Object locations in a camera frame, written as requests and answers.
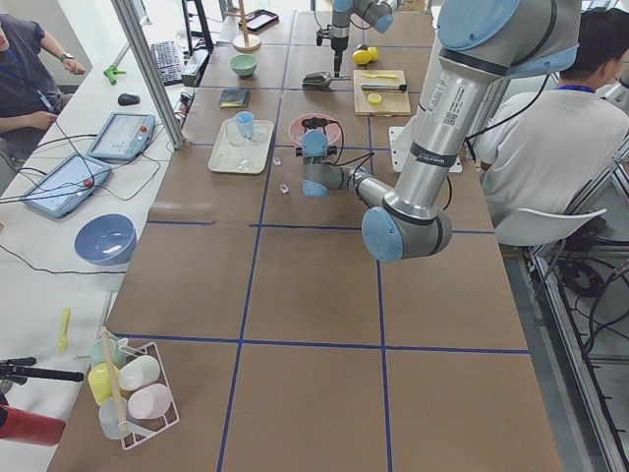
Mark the green bowl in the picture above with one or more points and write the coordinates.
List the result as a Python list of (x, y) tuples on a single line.
[(243, 65)]

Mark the blue bowl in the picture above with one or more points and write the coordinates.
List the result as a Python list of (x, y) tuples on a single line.
[(107, 240)]

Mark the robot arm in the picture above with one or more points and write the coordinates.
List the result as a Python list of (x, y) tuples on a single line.
[(480, 43), (376, 14)]

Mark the lemon half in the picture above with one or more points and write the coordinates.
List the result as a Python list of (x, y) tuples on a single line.
[(374, 99)]

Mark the blue cup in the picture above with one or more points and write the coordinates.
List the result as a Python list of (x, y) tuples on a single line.
[(245, 123)]

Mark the wooden cutting board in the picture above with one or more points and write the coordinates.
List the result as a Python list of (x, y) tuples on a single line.
[(394, 103)]

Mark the grey yellow cloth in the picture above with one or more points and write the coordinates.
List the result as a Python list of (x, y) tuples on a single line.
[(234, 98)]

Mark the white wire cup rack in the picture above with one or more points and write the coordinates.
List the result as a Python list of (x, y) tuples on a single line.
[(131, 390)]

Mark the white chair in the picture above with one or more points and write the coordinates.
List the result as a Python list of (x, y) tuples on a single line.
[(528, 227)]

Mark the yellow plastic fork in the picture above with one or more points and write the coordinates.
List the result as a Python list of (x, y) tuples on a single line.
[(62, 341)]

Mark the wooden stand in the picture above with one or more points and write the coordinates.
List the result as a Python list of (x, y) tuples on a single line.
[(245, 42)]

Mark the teach pendant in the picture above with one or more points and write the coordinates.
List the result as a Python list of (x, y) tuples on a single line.
[(123, 137), (67, 185)]

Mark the yellow lemon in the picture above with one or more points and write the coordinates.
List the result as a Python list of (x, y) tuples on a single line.
[(373, 53), (362, 57)]

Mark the person in white shirt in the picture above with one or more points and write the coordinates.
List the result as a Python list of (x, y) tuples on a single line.
[(542, 149)]

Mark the cream serving tray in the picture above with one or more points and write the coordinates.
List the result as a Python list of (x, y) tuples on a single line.
[(224, 158)]

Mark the black keyboard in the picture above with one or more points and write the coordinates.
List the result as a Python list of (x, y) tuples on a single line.
[(169, 61)]

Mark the clear wine glass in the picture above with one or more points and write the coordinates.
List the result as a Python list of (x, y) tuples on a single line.
[(239, 143)]

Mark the silver metal ice scoop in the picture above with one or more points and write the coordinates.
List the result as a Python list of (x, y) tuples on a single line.
[(321, 80)]

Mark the far teach pendant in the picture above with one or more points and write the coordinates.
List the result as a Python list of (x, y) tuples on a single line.
[(123, 137)]

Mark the yellow plastic knife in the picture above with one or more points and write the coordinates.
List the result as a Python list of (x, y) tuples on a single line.
[(379, 76)]

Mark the pink bowl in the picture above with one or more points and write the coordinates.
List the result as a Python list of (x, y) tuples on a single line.
[(296, 130)]

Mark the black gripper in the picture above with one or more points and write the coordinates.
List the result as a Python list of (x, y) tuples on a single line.
[(337, 44), (311, 128)]

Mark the near teach pendant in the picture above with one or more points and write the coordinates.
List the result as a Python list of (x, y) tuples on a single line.
[(67, 185)]

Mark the red bottle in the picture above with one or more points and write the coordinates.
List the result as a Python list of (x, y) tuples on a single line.
[(22, 426)]

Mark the seated person dark shirt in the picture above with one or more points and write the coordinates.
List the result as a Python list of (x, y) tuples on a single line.
[(30, 99)]

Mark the black computer mouse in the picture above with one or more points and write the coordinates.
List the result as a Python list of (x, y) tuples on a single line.
[(128, 99)]

